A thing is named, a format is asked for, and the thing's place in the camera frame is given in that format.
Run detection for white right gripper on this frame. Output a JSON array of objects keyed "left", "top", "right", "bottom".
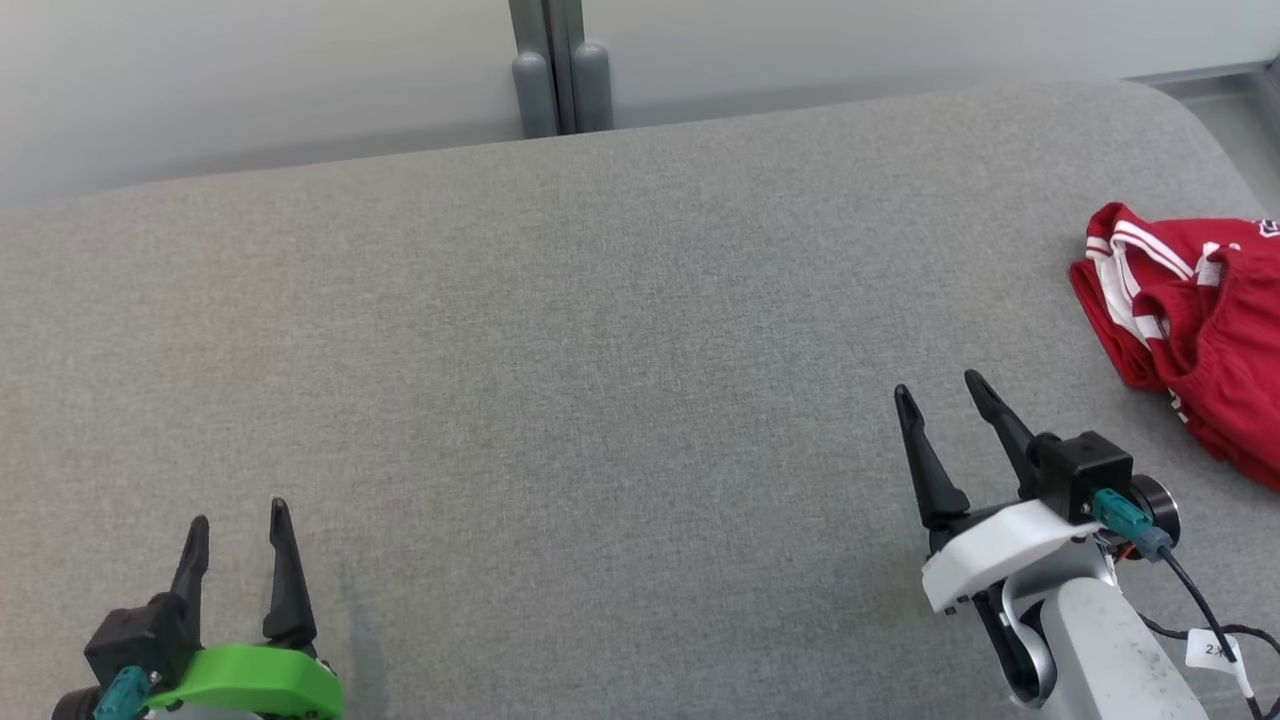
[{"left": 893, "top": 370, "right": 1116, "bottom": 706}]

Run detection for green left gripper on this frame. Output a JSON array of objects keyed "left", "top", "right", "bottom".
[{"left": 145, "top": 498, "right": 346, "bottom": 720}]

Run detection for red shirt white sleeves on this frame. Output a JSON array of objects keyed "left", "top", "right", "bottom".
[{"left": 1070, "top": 202, "right": 1280, "bottom": 393}]

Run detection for red shorts white side panels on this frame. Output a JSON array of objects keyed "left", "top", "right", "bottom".
[{"left": 1140, "top": 240, "right": 1280, "bottom": 493}]

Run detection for grey fabric sofa cushion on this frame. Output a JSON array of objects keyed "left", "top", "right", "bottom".
[{"left": 0, "top": 80, "right": 1280, "bottom": 720}]

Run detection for teal left camera connector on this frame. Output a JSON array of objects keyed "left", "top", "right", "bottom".
[{"left": 95, "top": 667, "right": 151, "bottom": 720}]

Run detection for teal camera connector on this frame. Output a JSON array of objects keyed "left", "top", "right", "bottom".
[
  {"left": 1092, "top": 488, "right": 1173, "bottom": 559},
  {"left": 95, "top": 667, "right": 151, "bottom": 720}
]

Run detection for teal right camera connector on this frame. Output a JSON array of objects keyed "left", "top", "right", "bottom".
[{"left": 1092, "top": 488, "right": 1173, "bottom": 559}]

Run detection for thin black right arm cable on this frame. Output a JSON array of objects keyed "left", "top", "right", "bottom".
[{"left": 1140, "top": 548, "right": 1280, "bottom": 720}]

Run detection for white cable label tag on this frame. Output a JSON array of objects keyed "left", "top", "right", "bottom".
[{"left": 1185, "top": 628, "right": 1242, "bottom": 672}]

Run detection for grey metal floor rail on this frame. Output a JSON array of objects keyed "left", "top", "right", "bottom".
[{"left": 1125, "top": 58, "right": 1280, "bottom": 116}]

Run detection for grey rounded post cap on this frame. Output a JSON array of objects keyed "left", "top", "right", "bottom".
[
  {"left": 572, "top": 40, "right": 613, "bottom": 133},
  {"left": 512, "top": 50, "right": 559, "bottom": 139}
]

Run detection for grey metal partition post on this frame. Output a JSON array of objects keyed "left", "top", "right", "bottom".
[{"left": 508, "top": 0, "right": 586, "bottom": 136}]

